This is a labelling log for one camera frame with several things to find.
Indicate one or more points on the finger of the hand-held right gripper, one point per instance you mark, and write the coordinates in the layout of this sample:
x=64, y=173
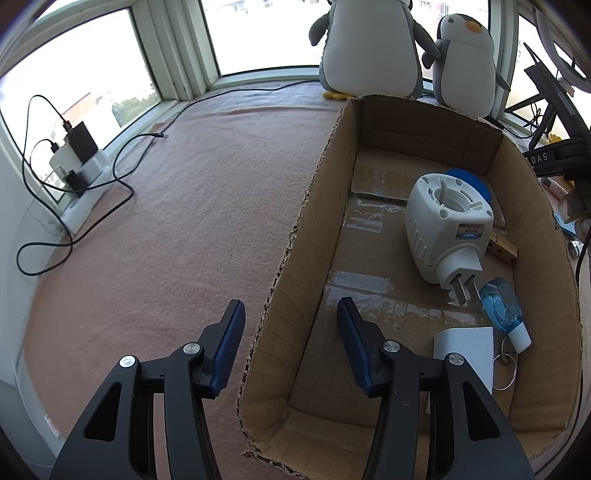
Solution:
x=554, y=90

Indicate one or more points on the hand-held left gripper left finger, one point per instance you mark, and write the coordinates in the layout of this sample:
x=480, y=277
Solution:
x=228, y=350

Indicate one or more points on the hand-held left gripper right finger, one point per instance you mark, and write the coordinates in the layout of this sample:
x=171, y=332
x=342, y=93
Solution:
x=353, y=341

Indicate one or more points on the white cream tube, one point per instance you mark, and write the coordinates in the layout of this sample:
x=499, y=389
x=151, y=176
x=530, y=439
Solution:
x=554, y=187

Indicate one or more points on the cardboard box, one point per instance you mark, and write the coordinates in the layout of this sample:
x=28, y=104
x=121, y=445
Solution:
x=369, y=258

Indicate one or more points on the blue round lid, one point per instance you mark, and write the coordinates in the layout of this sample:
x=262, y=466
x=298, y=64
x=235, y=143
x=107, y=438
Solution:
x=475, y=182

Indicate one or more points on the wooden clothespin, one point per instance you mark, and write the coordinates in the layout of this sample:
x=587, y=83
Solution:
x=503, y=247

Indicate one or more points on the white plug-in repeller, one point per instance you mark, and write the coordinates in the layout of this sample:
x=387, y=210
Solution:
x=429, y=230

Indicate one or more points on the small blue bottle white cap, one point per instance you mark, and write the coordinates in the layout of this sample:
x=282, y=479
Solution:
x=501, y=304

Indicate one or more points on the small penguin plush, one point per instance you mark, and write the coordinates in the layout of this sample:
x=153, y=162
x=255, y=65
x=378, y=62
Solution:
x=466, y=69

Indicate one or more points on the white rectangular charger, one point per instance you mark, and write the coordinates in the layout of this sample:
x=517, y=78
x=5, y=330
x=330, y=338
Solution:
x=464, y=346

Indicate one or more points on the large penguin plush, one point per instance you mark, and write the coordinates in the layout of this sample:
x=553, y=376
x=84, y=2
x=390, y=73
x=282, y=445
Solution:
x=369, y=46

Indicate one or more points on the white power strip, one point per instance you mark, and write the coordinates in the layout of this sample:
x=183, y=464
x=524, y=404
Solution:
x=92, y=173

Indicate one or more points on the small black plug adapter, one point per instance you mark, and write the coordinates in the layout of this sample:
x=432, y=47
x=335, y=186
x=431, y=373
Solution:
x=75, y=180

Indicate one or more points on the white plug adapter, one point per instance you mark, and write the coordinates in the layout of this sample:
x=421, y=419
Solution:
x=63, y=159

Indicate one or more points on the black power brick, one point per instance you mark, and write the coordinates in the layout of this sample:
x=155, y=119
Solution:
x=83, y=141

